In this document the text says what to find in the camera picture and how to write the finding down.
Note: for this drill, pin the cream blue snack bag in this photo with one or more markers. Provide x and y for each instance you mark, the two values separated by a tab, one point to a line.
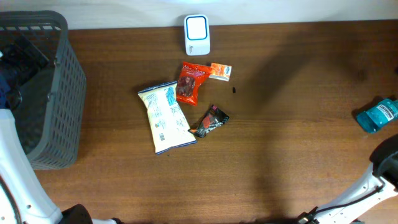
167	121

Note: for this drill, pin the red candy bag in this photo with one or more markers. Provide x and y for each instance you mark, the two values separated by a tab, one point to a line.
192	76

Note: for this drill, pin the orange tissue pack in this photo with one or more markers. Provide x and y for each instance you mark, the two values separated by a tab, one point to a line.
220	71

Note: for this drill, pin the blue mouthwash bottle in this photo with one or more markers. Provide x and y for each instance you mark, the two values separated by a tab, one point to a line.
375	118

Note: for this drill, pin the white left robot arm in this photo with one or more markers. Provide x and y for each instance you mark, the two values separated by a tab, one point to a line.
23	199

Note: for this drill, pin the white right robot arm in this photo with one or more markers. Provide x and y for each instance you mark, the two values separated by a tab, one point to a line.
378	183

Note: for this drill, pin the white barcode scanner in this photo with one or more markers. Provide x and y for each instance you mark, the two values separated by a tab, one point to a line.
197	35

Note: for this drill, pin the black red snack packet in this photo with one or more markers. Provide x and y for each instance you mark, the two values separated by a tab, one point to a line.
213	118

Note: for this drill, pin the grey plastic basket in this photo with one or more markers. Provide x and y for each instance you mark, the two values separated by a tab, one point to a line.
48	118

